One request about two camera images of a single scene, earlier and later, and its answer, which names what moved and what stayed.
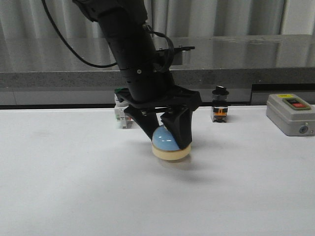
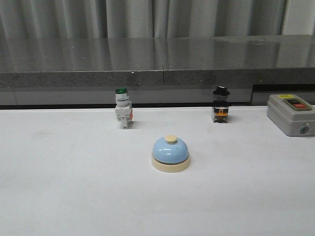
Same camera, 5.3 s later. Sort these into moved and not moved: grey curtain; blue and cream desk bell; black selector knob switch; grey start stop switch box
Moved: blue and cream desk bell
Not moved: grey start stop switch box; grey curtain; black selector knob switch
